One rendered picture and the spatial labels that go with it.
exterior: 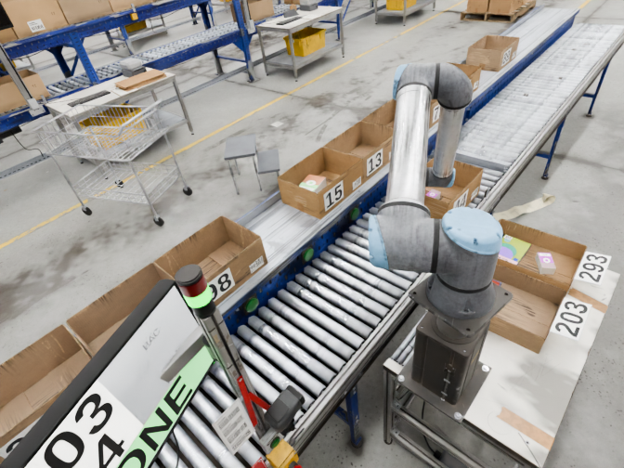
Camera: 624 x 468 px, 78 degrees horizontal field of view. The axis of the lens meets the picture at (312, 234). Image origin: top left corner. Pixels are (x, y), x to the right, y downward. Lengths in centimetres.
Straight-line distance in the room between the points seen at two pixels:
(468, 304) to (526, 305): 76
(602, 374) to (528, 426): 122
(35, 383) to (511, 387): 179
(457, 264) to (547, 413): 76
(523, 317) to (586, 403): 90
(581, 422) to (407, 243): 175
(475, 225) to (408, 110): 45
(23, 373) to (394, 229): 146
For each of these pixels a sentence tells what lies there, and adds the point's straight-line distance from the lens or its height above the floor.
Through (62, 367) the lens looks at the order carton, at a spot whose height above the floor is 89.
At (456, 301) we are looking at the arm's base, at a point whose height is 128.
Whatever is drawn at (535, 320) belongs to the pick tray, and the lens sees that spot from 185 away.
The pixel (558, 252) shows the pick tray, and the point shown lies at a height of 76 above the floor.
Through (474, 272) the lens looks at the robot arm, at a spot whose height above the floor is 139.
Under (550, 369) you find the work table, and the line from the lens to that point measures 175.
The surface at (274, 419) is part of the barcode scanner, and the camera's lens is 119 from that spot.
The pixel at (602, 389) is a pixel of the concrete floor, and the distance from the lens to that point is 272.
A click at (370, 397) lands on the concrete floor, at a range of 239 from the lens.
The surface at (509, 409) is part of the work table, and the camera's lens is 161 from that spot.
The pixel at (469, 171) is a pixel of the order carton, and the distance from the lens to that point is 242.
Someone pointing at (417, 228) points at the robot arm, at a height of 148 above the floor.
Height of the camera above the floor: 215
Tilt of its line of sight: 41 degrees down
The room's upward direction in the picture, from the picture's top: 9 degrees counter-clockwise
